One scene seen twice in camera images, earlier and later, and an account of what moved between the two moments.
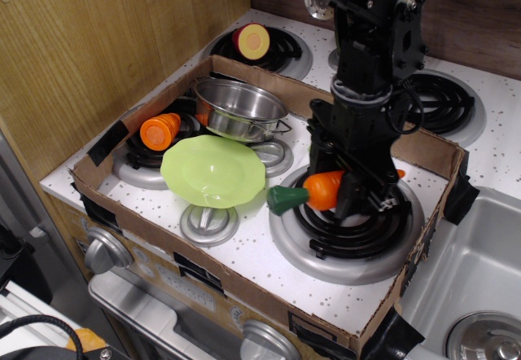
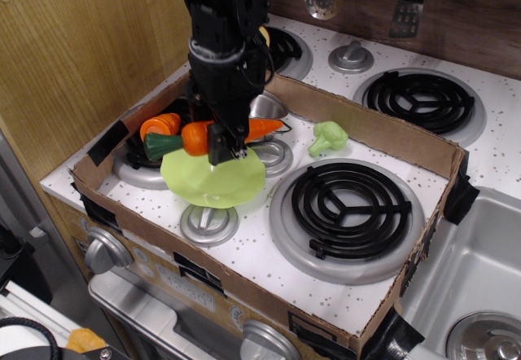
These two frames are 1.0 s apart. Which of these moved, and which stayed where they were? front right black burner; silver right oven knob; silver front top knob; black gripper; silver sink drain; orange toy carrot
Moved: orange toy carrot; black gripper
Stayed: silver sink drain; front right black burner; silver front top knob; silver right oven knob
